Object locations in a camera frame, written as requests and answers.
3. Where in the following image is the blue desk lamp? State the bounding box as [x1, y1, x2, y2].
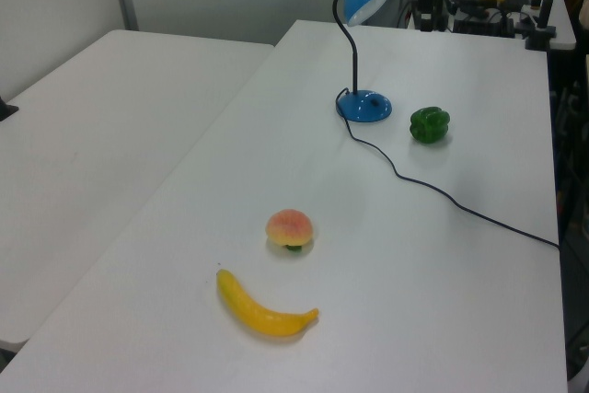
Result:
[331, 0, 394, 124]

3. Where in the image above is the white background desk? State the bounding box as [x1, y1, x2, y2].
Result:
[448, 0, 577, 52]

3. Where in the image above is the black electronic equipment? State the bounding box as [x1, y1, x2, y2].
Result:
[451, 0, 515, 38]

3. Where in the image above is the green bell pepper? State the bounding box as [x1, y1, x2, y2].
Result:
[409, 107, 451, 145]

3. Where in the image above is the peach fruit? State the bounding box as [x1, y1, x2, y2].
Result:
[265, 208, 316, 254]

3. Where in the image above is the white side table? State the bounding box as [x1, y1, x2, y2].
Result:
[0, 29, 276, 353]

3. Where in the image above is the yellow banana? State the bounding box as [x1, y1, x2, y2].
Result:
[215, 268, 320, 338]

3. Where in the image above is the black lamp power cord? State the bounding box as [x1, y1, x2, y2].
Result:
[335, 87, 561, 249]

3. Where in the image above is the black bracket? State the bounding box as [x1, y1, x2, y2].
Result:
[0, 95, 20, 122]

